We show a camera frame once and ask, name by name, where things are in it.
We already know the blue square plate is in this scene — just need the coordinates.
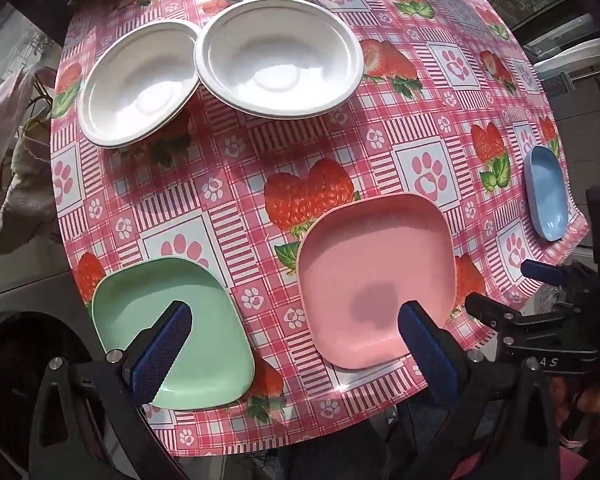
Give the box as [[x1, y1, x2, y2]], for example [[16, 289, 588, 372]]
[[524, 145, 568, 243]]

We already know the pink square plate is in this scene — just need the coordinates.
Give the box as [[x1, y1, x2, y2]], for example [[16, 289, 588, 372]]
[[297, 193, 456, 370]]

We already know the green square plate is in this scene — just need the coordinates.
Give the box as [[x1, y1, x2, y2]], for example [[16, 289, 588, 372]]
[[91, 257, 256, 411]]

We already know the washing machine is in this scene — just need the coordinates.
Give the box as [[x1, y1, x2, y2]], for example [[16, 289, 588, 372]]
[[0, 273, 102, 479]]

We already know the beige hanging towel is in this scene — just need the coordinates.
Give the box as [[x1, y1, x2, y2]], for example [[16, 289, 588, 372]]
[[0, 112, 59, 256]]

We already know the pink strawberry tablecloth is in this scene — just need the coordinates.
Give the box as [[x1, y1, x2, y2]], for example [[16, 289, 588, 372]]
[[52, 0, 588, 456]]

